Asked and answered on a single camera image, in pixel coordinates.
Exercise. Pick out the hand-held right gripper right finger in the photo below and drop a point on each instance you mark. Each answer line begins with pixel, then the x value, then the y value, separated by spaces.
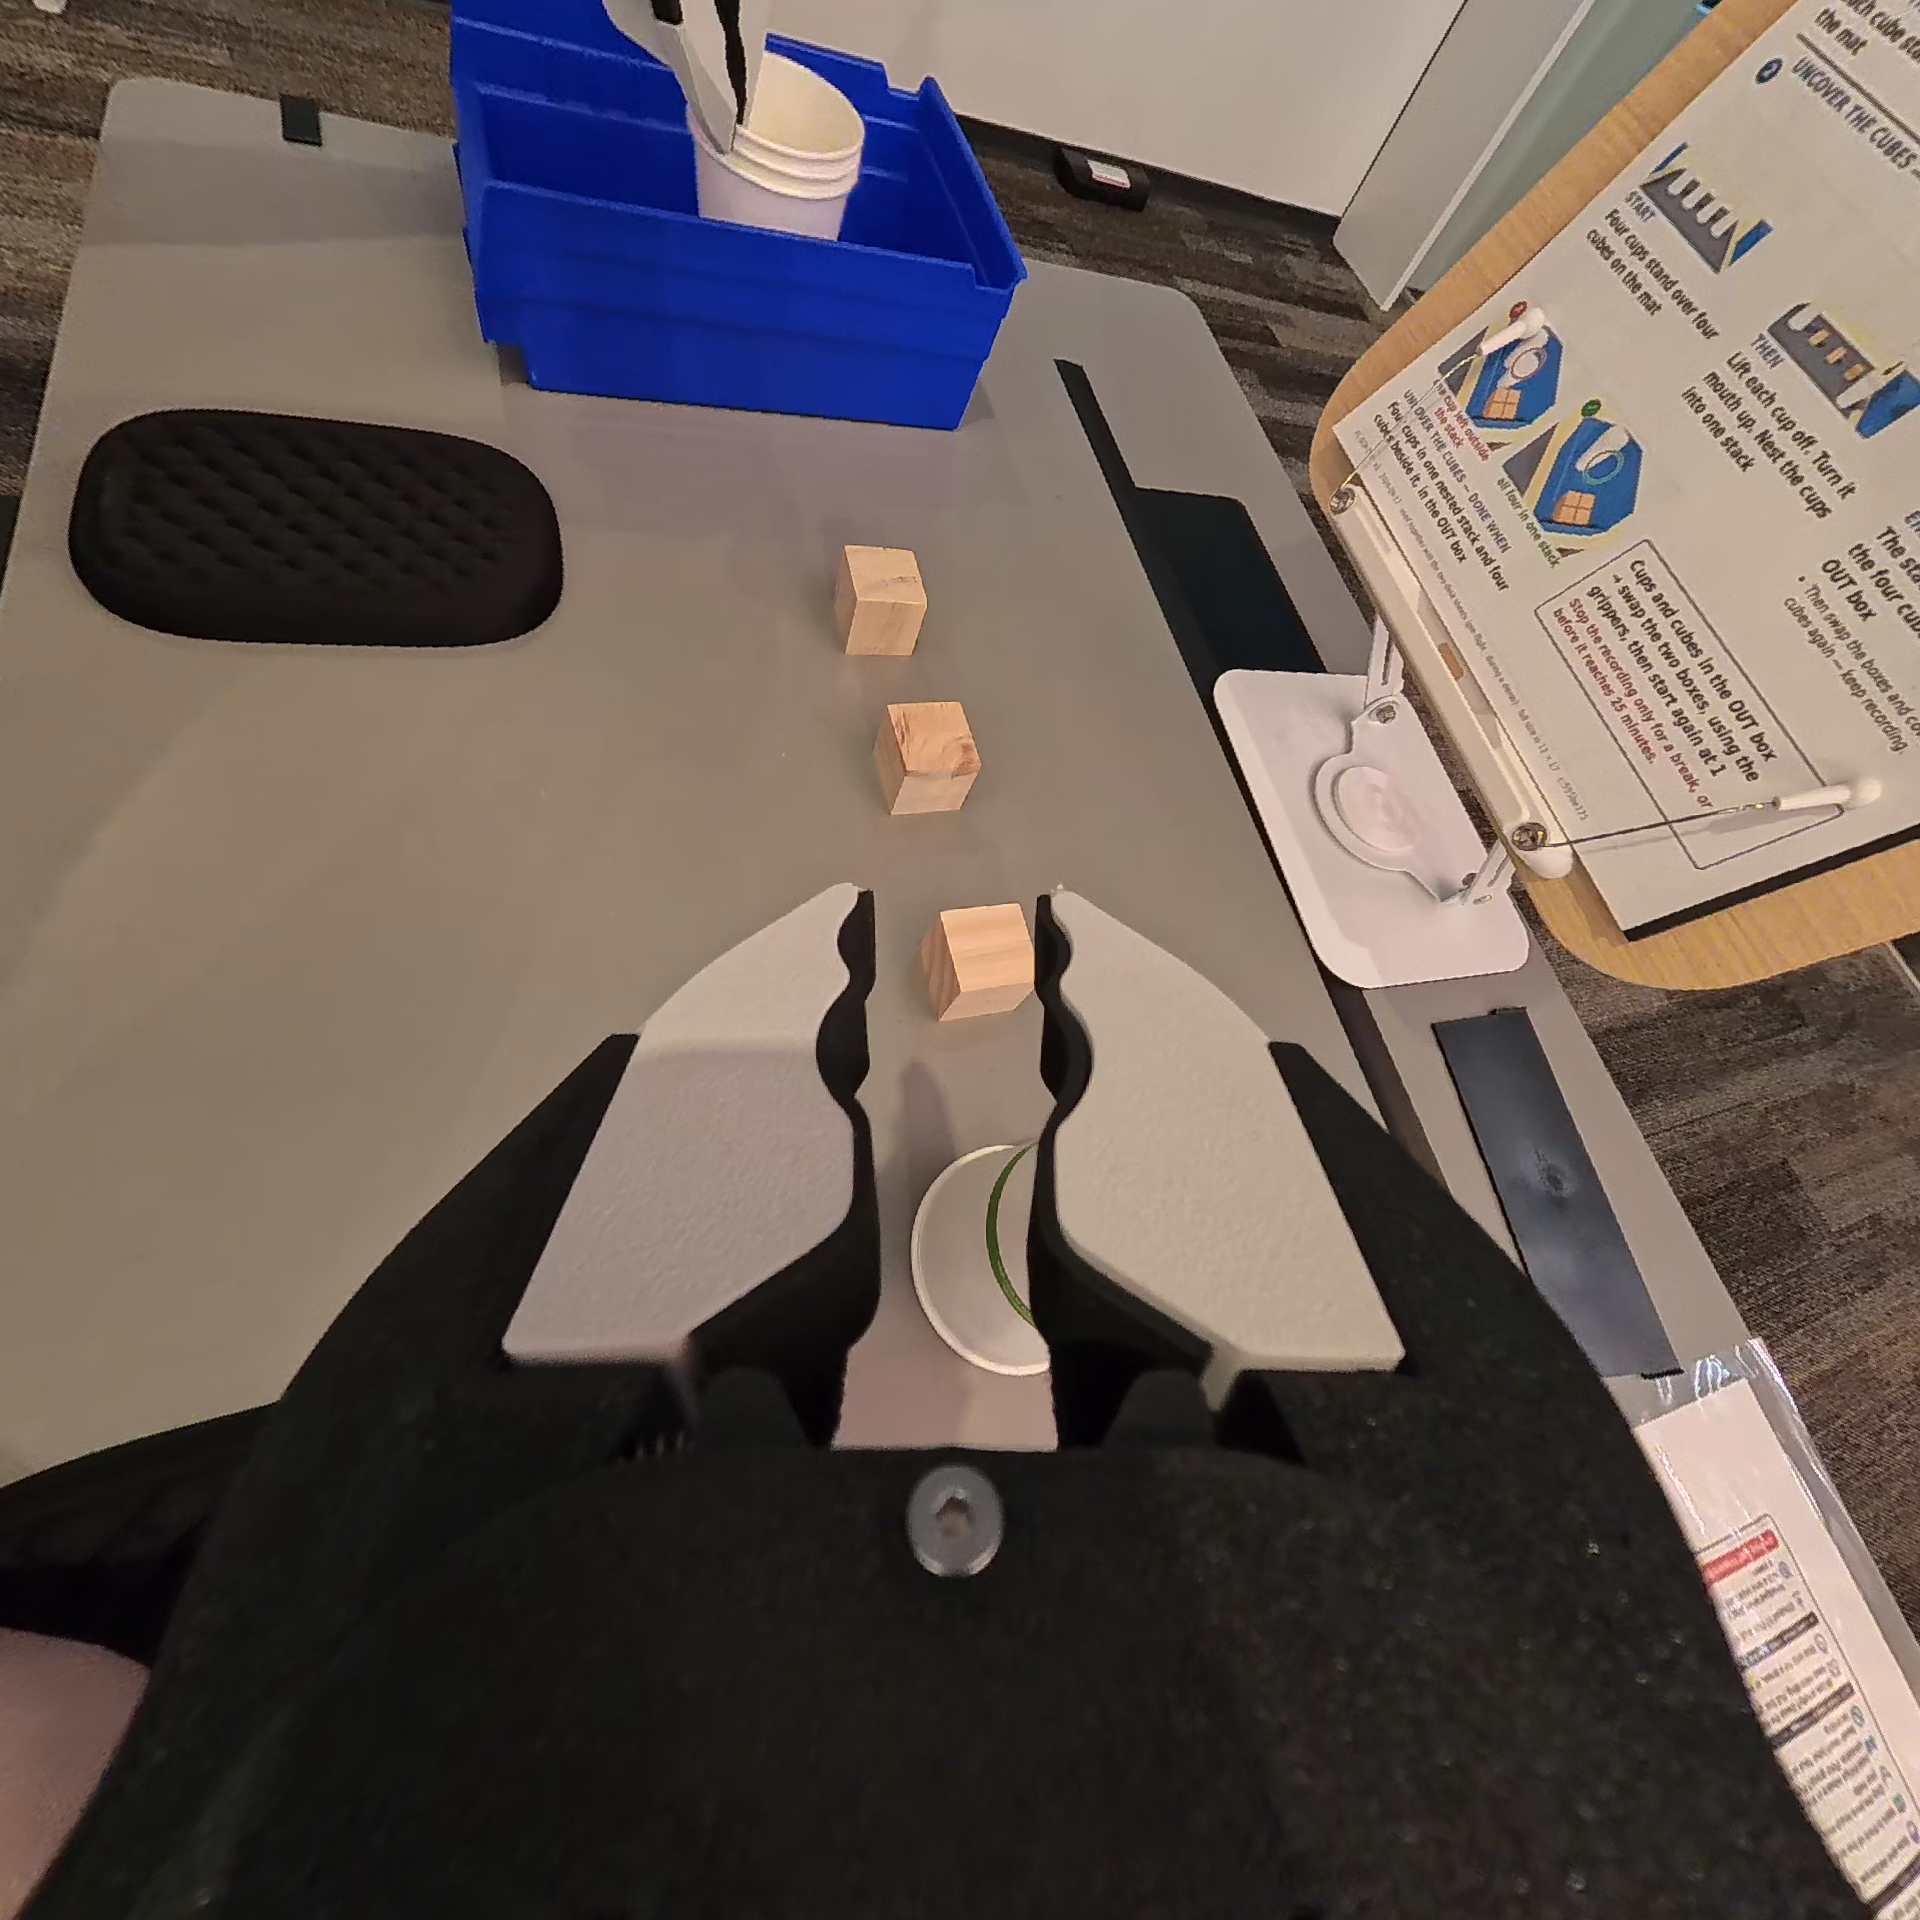
pixel 1214 1201

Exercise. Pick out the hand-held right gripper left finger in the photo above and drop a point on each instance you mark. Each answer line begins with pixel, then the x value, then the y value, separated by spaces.
pixel 704 1184

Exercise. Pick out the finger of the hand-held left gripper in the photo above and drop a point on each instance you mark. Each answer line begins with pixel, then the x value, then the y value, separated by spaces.
pixel 683 76
pixel 731 45

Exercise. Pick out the blue plastic bin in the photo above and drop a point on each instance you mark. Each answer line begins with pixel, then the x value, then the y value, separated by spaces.
pixel 722 330

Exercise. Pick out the wooden cube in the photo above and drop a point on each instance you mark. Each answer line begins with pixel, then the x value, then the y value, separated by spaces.
pixel 927 758
pixel 975 961
pixel 884 599

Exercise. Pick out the person's right forearm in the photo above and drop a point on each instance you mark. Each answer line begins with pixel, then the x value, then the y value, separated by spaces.
pixel 60 1741

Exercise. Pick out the black flat strip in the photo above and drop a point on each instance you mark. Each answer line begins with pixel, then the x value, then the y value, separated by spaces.
pixel 1546 1184

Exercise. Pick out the small black desk tab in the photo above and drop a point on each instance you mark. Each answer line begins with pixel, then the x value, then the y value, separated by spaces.
pixel 302 119

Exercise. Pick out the instruction sheet on stand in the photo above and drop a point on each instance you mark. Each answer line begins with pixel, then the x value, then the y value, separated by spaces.
pixel 1349 839

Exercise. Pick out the small black floor box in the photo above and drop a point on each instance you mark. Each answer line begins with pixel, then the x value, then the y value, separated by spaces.
pixel 1103 176

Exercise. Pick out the black wrist rest pad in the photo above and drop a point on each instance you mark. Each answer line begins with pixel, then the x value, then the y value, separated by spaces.
pixel 90 1530
pixel 300 524

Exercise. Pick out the paper sheet in plastic sleeve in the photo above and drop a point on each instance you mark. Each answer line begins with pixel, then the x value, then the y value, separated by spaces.
pixel 1725 1501

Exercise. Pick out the white door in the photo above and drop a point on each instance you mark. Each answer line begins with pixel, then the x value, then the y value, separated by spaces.
pixel 1440 149

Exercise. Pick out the printed instruction sheet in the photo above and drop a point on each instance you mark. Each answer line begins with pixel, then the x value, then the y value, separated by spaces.
pixel 1725 524

